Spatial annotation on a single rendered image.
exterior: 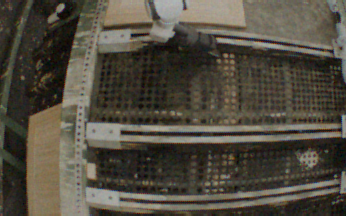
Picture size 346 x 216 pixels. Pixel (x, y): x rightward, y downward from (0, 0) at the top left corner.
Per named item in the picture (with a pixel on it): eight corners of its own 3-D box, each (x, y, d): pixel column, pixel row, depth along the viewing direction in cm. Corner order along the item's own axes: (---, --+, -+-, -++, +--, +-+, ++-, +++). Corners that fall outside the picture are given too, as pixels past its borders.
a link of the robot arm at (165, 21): (182, 26, 218) (188, 15, 199) (151, 33, 217) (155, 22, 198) (173, 1, 219) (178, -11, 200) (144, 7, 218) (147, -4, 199)
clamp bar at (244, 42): (102, 36, 254) (97, 7, 233) (356, 54, 246) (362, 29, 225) (98, 57, 250) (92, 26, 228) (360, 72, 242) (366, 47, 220)
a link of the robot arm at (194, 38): (193, 63, 242) (167, 50, 235) (193, 41, 246) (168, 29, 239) (218, 52, 234) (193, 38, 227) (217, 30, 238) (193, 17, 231)
